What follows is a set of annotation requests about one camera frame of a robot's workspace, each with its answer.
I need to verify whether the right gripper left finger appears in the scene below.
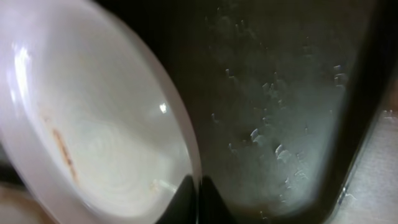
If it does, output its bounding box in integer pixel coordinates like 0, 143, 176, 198
156, 175, 197, 224

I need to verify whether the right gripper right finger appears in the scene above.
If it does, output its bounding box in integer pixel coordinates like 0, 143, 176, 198
198, 176, 237, 224

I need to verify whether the white plate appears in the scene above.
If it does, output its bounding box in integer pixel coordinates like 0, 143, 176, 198
1, 1, 201, 223

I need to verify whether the brown serving tray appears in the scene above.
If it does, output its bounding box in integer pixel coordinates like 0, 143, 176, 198
101, 0, 397, 223

